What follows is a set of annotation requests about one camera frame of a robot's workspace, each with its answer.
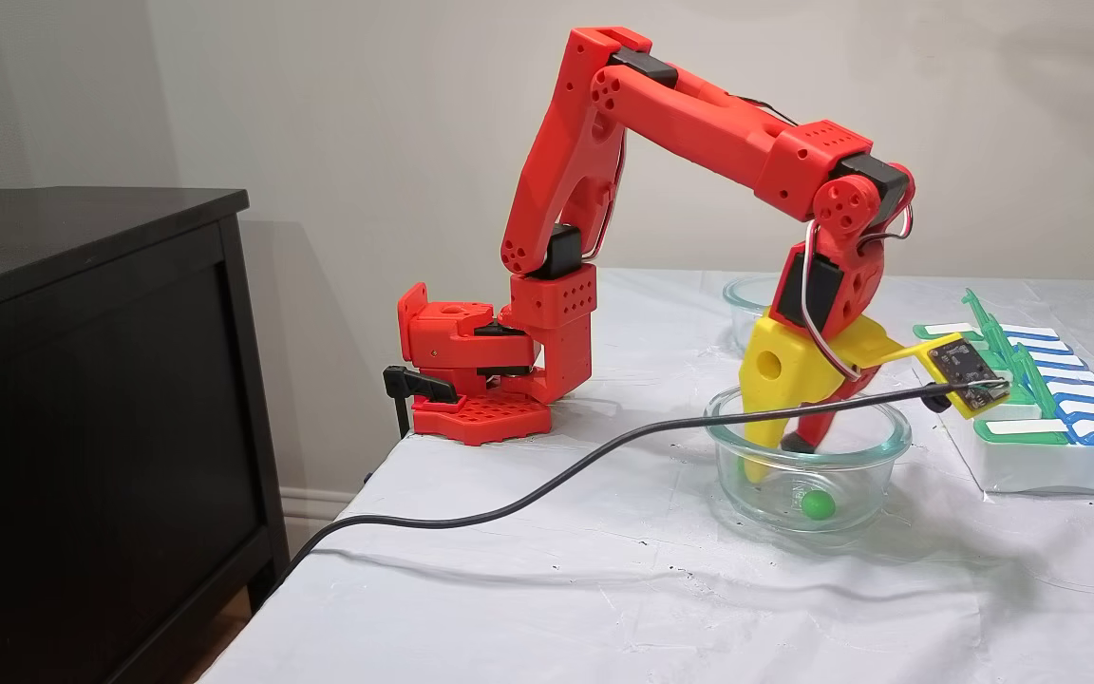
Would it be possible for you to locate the weekly pill organizer box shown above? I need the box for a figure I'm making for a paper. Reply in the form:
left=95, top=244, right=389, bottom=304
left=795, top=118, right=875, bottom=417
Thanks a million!
left=913, top=288, right=1094, bottom=500

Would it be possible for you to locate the glass bowl with red balls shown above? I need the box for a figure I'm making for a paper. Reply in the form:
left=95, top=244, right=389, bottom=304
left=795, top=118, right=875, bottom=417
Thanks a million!
left=724, top=275, right=781, bottom=357

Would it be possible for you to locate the glass bowl with green balls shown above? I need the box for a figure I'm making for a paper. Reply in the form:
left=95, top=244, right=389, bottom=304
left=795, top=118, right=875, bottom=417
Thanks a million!
left=703, top=381, right=914, bottom=533

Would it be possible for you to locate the white table cover sheet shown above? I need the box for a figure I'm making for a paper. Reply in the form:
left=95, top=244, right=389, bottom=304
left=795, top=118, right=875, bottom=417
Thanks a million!
left=200, top=268, right=1094, bottom=684

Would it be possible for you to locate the black table clamp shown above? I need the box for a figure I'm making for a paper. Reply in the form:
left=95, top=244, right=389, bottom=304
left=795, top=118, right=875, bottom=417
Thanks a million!
left=383, top=365, right=459, bottom=439

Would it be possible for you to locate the black wooden cabinet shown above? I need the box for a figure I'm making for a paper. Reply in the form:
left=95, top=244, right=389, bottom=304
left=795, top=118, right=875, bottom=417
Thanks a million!
left=0, top=186, right=292, bottom=684

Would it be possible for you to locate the white red servo wire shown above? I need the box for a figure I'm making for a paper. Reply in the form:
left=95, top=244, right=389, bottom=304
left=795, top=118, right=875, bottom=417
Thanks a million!
left=875, top=195, right=915, bottom=240
left=799, top=220, right=863, bottom=383

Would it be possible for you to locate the yellow camera board mount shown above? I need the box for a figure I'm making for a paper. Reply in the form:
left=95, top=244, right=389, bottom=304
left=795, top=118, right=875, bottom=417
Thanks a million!
left=832, top=316, right=1011, bottom=419

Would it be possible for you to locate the black camera cable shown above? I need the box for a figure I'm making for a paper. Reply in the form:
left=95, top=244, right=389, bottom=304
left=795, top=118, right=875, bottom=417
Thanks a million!
left=273, top=378, right=1009, bottom=590

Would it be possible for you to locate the white wall baseboard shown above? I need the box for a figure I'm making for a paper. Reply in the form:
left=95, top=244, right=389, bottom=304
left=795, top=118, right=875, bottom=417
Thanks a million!
left=279, top=486, right=350, bottom=554

